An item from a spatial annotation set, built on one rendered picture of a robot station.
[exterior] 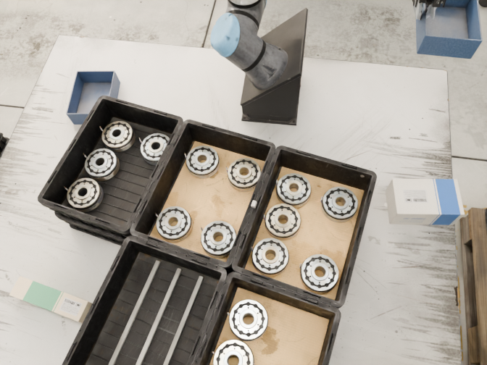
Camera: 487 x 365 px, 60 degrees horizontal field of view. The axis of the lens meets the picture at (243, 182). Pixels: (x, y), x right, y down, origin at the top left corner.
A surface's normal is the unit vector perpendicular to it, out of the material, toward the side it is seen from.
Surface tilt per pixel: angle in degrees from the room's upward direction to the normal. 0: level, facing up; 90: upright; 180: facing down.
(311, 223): 0
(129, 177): 0
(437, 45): 90
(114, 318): 0
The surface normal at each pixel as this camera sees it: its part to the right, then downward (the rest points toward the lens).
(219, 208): -0.05, -0.44
